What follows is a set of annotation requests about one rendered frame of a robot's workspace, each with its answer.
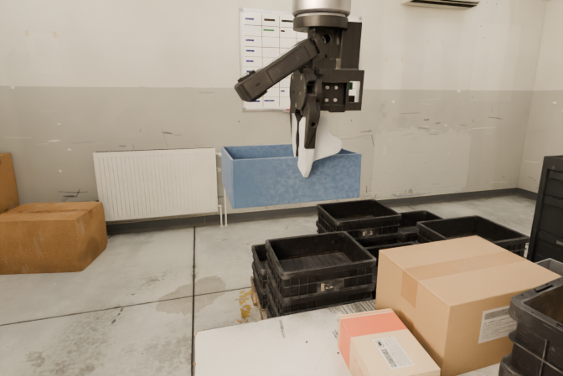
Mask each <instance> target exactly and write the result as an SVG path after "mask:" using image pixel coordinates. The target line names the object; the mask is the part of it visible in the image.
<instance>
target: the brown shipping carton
mask: <svg viewBox="0 0 563 376"><path fill-rule="evenodd" d="M559 277H561V276H560V275H558V274H556V273H555V272H552V271H550V270H547V269H546V268H544V267H542V266H540V265H537V264H535V263H533V262H531V261H529V260H526V259H525V258H523V257H521V256H518V255H516V254H514V253H512V252H510V251H508V250H506V249H503V248H501V247H499V246H497V245H495V244H493V243H491V242H489V241H487V240H484V239H482V238H480V237H478V236H476V235H475V236H469V237H463V238H458V239H452V240H442V241H436V242H431V243H425V244H418V245H408V246H402V247H397V248H391V249H385V250H380V251H379V263H378V275H377V287H376V299H375V308H376V309H377V310H382V309H389V308H391V309H392V311H393V312H394V313H395V314H396V316H397V317H398V318H399V319H400V320H401V321H402V322H403V324H404V325H405V326H406V327H407V329H408V330H409V331H410V332H411V334H412V335H413V336H414V338H415V339H416V340H417V341H418V343H419V344H420V345H421V346H422V347H423V348H424V349H425V350H426V352H427V353H428V354H429V356H430V357H431V358H432V360H433V361H434V362H435V363H436V365H437V366H438V367H439V368H440V370H441V371H440V376H458V375H460V374H463V373H468V372H471V371H474V370H477V369H480V368H485V367H487V366H491V365H494V364H496V363H500V361H501V360H502V358H503V357H504V356H506V355H508V354H510V353H512V349H513V344H514V343H513V342H512V341H511V340H510V339H509V333H510V332H512V331H514V330H516V327H517V322H516V321H515V320H513V319H512V318H511V317H510V315H509V306H510V301H511V298H512V297H513V296H516V295H518V294H520V293H522V292H525V291H528V290H530V289H532V288H535V287H537V286H540V285H543V284H545V283H546V282H549V281H553V280H554V279H557V278H559Z"/></svg>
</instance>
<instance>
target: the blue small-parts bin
mask: <svg viewBox="0 0 563 376"><path fill-rule="evenodd" d="M361 157H362V154H361V153H358V152H353V151H350V150H347V149H344V148H341V150H340V151H339V152H338V153H337V154H334V155H332V156H329V157H324V158H321V159H318V160H316V161H314V162H313V163H312V168H311V171H310V173H309V176H308V178H304V177H303V175H302V173H301V171H300V169H299V167H298V165H297V163H298V157H294V154H293V148H292V144H271V145H249V146H227V147H221V161H222V182H223V186H224V188H225V191H226V194H227V196H228V199H229V201H230V204H231V207H232V208H233V209H243V208H253V207H262V206H272V205H281V204H290V203H308V202H317V201H326V200H335V199H345V198H359V193H360V175H361Z"/></svg>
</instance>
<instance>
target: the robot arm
mask: <svg viewBox="0 0 563 376"><path fill-rule="evenodd" d="M350 12H351V0H292V15H293V17H295V18H294V19H293V31H296V32H300V33H307V39H304V40H302V41H299V42H298V43H296V44H294V45H293V46H292V47H291V48H289V49H287V50H286V51H284V52H283V53H281V54H279V55H278V56H277V57H275V58H274V59H273V60H271V61H270V62H268V63H267V64H265V65H263V66H262V67H260V68H259V69H258V70H256V71H255V70H252V71H250V72H247V73H244V74H243V75H242V77H241V78H239V79H238V80H237V81H238V83H237V84H235V91H236V92H237V94H238V95H239V97H240V98H241V99H242V100H243V101H246V102H250V101H251V102H253V101H255V100H258V99H260V98H261V97H262V96H263V95H264V94H266V93H267V92H268V91H267V90H269V89H270V88H271V87H272V86H273V85H275V84H277V83H278V82H280V81H281V80H283V79H285V78H286V77H287V76H288V75H290V74H292V73H293V74H292V75H291V79H290V88H289V97H290V124H291V136H292V148H293V154H294V157H298V163H297V165H298V167H299V169H300V171H301V173H302V175H303V177H304V178H308V176H309V173H310V171H311V168H312V163H313V162H314V161H316V160H318V159H321V158H324V157H329V156H332V155H334V154H337V153H338V152H339V151H340V150H341V148H342V142H341V140H340V139H339V138H337V137H335V136H332V135H331V134H329V132H328V119H327V117H326V116H323V115H320V111H328V112H331V113H334V112H345V111H361V107H362V97H363V88H364V70H359V55H360V44H361V34H362V22H349V19H348V18H347V17H348V16H349V15H350ZM350 81H360V86H359V102H354V100H355V95H349V90H352V89H353V82H350Z"/></svg>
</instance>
